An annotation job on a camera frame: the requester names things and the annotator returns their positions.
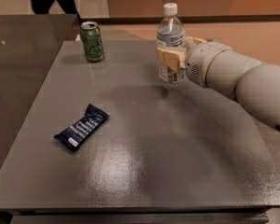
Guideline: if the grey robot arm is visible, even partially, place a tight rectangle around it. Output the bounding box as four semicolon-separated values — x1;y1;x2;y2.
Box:
156;37;280;132

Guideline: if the green soda can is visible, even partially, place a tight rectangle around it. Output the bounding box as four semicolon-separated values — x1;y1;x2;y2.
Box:
80;21;104;63

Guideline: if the dark blue snack wrapper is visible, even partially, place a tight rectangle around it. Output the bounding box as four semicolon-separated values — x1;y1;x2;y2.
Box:
54;104;109;152

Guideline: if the clear plastic water bottle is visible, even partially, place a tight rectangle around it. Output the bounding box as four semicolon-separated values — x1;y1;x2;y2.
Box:
157;3;185;85

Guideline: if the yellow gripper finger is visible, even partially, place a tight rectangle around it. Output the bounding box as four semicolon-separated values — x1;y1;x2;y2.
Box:
189;37;207;45
156;47;187;72

